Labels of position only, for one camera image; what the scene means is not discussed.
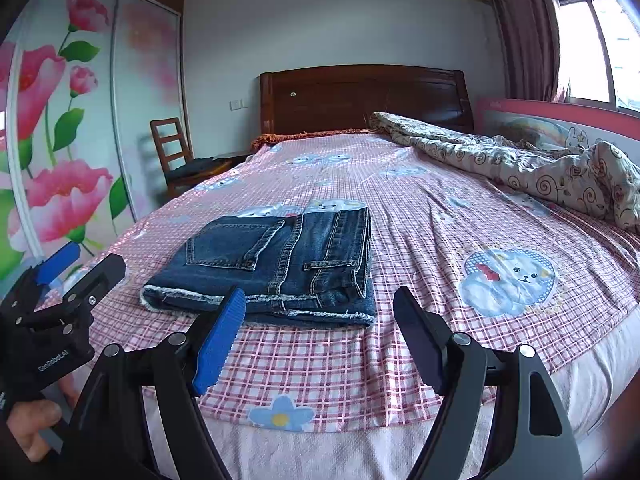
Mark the person's left hand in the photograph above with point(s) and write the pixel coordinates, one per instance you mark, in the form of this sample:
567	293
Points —
26	421

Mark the purple curtain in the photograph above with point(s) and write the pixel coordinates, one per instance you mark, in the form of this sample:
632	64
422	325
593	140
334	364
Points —
531	48

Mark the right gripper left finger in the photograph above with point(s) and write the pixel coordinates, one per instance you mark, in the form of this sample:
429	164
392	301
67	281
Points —
108	436

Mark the window with dark frame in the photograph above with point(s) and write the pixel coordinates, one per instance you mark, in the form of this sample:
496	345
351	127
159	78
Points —
600	53

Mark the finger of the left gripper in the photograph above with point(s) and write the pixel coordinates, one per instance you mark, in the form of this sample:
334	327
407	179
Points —
47	271
90	279

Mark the wooden chair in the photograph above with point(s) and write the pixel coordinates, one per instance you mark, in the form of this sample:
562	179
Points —
173	151

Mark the dark cloth on chair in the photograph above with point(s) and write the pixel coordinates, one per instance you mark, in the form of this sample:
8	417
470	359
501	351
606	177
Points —
192	167

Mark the blue denim jeans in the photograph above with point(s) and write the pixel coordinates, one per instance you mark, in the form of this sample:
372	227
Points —
312	269

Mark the floral sliding wardrobe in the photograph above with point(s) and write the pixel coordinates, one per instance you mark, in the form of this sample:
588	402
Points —
81	81

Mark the dark wooden headboard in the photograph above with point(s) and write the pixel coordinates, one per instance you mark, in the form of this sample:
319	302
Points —
344	97

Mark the pink cartoon bed side panel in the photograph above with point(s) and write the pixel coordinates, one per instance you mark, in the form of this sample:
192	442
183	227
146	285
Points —
557	124

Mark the white wall socket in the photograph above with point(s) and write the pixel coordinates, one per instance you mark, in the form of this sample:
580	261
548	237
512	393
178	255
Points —
237	105

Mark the floral patterned quilt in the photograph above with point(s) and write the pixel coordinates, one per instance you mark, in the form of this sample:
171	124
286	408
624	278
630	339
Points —
601	181

